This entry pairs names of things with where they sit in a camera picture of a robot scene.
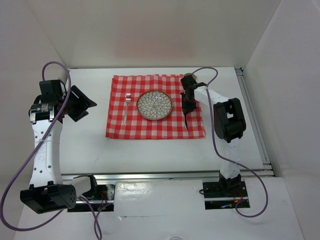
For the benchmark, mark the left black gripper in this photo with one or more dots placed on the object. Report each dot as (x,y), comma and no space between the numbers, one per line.
(79,112)

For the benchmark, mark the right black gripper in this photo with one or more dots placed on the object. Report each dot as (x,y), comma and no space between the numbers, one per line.
(186,108)

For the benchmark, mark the silver knife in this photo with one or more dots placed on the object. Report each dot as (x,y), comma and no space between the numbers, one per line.
(186,121)

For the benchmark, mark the floral patterned plate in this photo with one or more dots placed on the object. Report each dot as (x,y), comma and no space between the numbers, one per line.
(154,105)

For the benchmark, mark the red white checkered cloth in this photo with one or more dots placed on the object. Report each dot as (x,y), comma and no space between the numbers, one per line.
(140,128)

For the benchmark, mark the silver fork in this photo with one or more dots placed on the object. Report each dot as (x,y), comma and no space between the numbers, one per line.
(128,99)

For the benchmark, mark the beige paper cup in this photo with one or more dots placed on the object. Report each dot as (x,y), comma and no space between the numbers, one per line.
(191,75)

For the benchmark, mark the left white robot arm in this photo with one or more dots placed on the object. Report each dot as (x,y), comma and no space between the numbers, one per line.
(47,191)

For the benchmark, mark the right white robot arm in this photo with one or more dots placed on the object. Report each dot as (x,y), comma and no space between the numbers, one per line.
(228,124)

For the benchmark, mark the front aluminium rail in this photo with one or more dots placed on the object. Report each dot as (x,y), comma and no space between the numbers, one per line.
(206,176)

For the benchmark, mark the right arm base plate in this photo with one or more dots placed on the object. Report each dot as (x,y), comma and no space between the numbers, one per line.
(215,198)

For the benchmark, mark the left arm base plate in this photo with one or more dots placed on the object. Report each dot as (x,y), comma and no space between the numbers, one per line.
(100,201)

